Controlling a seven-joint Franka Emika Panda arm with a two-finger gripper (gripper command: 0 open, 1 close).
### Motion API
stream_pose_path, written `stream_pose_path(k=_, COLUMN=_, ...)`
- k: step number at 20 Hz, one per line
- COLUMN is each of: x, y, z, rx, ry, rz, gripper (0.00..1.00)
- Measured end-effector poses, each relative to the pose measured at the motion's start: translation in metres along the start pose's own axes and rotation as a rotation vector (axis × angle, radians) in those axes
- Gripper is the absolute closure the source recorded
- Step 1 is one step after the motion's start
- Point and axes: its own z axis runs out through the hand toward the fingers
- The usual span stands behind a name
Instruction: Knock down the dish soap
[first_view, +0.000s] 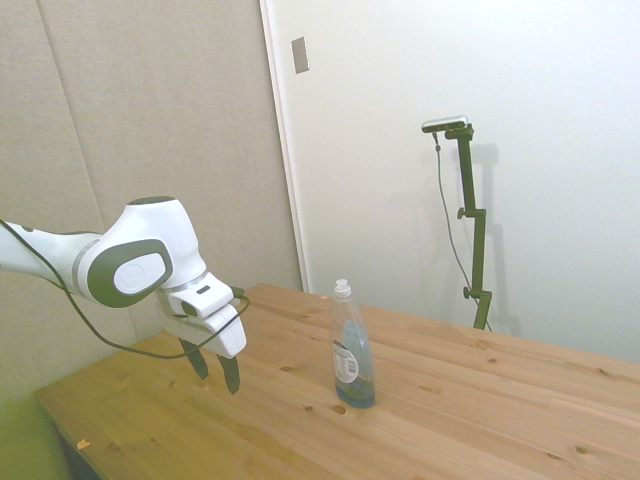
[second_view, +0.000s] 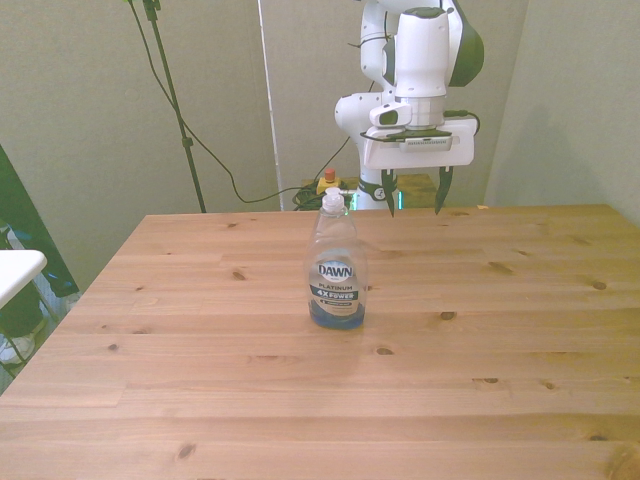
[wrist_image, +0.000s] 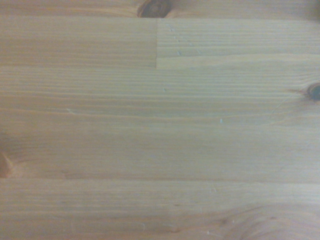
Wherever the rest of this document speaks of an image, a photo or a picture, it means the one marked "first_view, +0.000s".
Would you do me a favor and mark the dark green camera stand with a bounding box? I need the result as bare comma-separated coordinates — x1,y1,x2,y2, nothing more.
445,124,493,330

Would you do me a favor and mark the silver exterior camera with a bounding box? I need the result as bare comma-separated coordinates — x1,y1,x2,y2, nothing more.
421,114,470,134

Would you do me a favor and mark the clear dish soap bottle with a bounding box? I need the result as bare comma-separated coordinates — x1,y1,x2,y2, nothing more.
331,278,377,409

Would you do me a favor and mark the green chair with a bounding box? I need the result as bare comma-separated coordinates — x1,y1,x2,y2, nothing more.
0,397,71,480

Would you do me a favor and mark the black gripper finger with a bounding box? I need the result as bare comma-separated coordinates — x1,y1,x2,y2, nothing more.
216,352,242,396
179,338,209,381

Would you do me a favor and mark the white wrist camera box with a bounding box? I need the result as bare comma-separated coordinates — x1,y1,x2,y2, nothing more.
167,272,236,320

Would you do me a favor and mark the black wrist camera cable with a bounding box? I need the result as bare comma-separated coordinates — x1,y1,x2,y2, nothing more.
0,218,252,360

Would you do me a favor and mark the grey wall switch plate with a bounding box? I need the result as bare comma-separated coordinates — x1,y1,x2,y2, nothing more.
291,35,311,75

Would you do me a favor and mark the white door frame strip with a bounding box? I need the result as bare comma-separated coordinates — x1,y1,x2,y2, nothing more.
259,0,311,294

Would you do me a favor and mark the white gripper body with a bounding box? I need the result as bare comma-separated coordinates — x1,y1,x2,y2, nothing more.
154,288,248,359

